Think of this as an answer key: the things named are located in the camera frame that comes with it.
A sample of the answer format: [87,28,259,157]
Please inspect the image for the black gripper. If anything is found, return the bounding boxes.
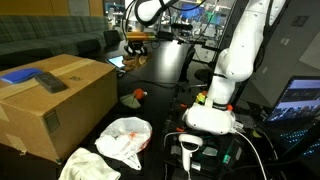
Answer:
[124,39,149,57]

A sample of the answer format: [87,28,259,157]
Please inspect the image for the red and green plush toy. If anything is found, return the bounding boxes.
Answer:
[119,87,148,110]

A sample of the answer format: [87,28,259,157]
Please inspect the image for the white plastic bag orange print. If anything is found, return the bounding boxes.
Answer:
[94,116,153,171]

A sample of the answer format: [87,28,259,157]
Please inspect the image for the yellow emergency stop box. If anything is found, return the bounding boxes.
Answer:
[195,90,208,106]

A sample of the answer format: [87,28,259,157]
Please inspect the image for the large cardboard box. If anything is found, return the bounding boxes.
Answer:
[0,54,118,164]

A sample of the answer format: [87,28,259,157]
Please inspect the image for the tablet with lit screen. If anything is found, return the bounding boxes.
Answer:
[106,55,127,70]

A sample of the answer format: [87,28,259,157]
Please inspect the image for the dark grey chair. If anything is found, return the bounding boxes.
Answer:
[102,29,123,47]

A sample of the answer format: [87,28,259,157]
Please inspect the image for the black whiteboard eraser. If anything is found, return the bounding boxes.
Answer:
[34,71,69,95]

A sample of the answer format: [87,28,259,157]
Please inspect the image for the plaid sofa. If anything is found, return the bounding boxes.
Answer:
[0,14,111,66]

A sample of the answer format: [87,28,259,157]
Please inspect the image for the white VR controller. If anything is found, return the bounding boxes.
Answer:
[177,133,204,173]

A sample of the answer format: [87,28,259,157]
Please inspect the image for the blue cloth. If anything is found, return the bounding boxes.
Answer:
[0,67,44,85]

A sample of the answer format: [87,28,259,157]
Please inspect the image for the white cloth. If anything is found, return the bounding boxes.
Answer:
[58,147,122,180]

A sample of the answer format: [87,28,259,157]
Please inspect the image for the open laptop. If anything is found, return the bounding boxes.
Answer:
[264,75,320,161]

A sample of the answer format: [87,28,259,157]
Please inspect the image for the white cable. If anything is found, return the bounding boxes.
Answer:
[233,129,268,180]

